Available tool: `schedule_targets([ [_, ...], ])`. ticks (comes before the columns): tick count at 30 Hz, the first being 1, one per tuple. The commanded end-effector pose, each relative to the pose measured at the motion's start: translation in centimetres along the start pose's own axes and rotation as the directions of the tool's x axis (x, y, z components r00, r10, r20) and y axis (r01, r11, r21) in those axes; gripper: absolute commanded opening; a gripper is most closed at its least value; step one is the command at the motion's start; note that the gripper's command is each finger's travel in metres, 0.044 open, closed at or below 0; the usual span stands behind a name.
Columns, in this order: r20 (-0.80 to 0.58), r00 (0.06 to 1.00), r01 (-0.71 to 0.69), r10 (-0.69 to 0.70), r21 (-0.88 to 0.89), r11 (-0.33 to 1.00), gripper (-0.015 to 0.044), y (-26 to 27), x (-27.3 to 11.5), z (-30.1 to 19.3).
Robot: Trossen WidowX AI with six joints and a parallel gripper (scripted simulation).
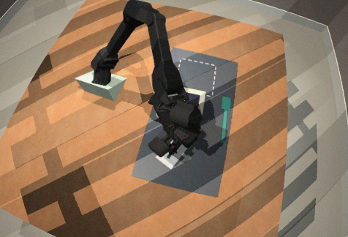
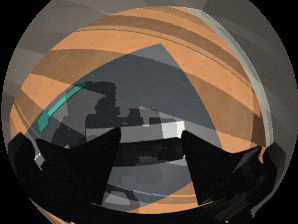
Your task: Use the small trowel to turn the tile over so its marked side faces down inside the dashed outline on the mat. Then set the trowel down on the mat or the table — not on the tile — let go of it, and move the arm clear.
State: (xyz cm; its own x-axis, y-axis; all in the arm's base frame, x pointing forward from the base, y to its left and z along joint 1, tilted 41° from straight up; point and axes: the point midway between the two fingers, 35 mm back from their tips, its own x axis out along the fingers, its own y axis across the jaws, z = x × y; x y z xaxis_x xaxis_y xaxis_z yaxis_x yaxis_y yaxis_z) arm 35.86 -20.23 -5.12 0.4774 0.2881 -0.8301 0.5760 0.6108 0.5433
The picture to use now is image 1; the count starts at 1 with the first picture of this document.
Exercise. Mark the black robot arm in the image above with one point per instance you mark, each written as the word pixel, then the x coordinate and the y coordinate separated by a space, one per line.
pixel 166 78

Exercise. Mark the dark grey rectangular mat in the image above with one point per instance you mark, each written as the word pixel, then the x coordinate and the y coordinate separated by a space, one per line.
pixel 200 167

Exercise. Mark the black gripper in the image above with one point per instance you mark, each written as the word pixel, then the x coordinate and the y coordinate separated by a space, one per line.
pixel 163 146

